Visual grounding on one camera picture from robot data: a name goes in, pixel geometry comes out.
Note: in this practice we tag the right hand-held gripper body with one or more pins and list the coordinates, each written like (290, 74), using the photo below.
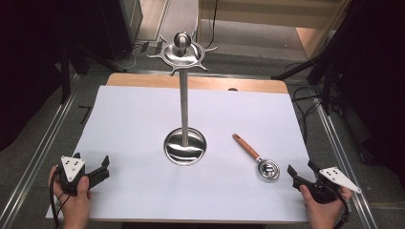
(328, 186)

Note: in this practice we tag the person's left hand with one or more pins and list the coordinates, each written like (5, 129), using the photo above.
(74, 206)

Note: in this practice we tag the dark curtain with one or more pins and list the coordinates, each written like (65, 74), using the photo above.
(28, 63)
(379, 79)

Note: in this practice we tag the person's right hand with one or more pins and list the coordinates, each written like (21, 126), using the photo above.
(323, 213)

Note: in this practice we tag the steel utensil hanging stand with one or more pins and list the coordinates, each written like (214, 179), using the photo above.
(184, 140)

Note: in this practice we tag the black cabinet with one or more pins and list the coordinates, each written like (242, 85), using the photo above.
(122, 25)

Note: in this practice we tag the white table mat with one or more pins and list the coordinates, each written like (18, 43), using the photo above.
(133, 133)

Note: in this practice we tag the black metal stand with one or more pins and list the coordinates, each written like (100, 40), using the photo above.
(65, 76)

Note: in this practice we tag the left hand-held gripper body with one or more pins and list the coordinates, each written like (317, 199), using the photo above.
(71, 178)

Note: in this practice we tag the black tripod stand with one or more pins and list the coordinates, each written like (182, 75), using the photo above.
(321, 66)

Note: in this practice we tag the metal floor rail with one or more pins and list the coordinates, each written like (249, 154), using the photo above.
(35, 159)
(344, 159)

